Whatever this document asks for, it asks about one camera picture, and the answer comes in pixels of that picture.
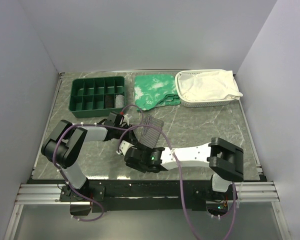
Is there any purple cable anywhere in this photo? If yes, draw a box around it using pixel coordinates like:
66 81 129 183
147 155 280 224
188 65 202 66
52 104 146 222
116 124 238 240

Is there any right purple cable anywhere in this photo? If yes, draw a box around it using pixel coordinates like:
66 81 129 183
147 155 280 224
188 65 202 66
116 124 238 240

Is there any green white patterned underwear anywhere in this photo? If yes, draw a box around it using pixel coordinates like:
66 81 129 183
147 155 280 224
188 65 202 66
134 74 181 111

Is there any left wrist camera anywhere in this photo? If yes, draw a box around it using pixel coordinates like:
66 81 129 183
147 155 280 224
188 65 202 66
104 111 129 127

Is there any rolled black underwear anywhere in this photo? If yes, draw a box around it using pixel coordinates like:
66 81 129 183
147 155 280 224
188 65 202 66
104 94 115 109

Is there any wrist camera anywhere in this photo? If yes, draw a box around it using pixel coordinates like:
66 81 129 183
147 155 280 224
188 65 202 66
104 111 129 127
116 140 134 156

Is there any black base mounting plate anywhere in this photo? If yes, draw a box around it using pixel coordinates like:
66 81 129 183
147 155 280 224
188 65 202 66
59 180 238 216

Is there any rolled grey striped underwear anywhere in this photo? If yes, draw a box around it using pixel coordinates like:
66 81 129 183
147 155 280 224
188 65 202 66
114 94 125 109

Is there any white plastic basket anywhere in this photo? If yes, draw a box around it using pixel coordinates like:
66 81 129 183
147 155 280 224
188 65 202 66
174 69 238 108

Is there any white cloth in basket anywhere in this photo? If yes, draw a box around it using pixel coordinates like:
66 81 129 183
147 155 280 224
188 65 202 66
176 69 244 103

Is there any green compartment organizer tray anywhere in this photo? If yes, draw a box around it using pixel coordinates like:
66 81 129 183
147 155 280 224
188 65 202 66
68 76 126 119

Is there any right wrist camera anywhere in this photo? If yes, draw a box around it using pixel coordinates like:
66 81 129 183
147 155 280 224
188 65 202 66
116 140 134 156

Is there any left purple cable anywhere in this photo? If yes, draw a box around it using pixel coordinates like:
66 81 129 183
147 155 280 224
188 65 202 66
52 104 146 222

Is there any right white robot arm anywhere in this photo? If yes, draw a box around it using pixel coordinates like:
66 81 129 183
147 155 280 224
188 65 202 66
118 137 244 200

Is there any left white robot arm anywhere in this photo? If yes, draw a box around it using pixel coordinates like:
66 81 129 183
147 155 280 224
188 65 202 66
41 119 131 201

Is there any aluminium frame rail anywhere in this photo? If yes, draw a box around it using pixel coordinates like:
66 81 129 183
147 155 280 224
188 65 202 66
14 182 66 205

